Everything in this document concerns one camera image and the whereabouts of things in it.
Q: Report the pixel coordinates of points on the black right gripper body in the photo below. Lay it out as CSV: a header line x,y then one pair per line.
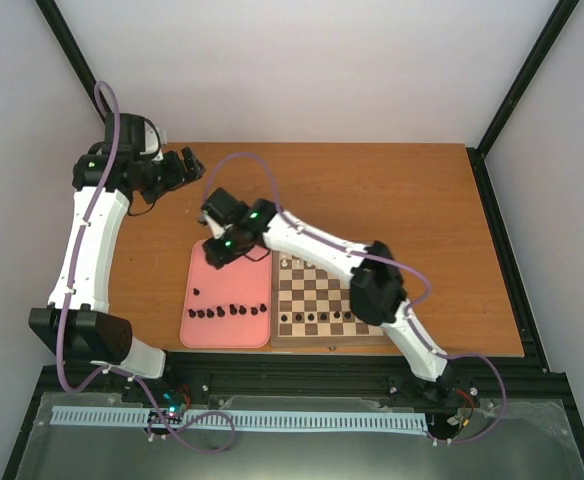
x,y
232,250

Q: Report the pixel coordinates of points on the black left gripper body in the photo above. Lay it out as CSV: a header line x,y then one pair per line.
x,y
160,180

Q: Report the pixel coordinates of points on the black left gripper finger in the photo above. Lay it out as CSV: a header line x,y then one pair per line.
x,y
194,171
189,158

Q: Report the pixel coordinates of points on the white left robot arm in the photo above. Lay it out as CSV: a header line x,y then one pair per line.
x,y
76,323

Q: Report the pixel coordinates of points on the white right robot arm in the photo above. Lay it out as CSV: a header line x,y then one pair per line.
x,y
377,295

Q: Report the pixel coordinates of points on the wooden chess board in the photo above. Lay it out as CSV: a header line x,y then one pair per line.
x,y
304,288

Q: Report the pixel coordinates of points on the pink plastic tray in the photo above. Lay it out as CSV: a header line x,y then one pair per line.
x,y
241,283

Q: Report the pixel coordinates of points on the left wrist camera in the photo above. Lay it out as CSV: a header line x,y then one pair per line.
x,y
155,140

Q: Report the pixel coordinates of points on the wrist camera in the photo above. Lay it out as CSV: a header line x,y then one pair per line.
x,y
155,140
223,208

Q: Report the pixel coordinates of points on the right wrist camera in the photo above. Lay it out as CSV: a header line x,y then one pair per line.
x,y
223,208

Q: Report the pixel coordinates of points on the light blue cable duct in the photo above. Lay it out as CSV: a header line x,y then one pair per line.
x,y
243,421

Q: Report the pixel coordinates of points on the black aluminium frame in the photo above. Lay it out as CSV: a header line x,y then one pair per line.
x,y
125,132

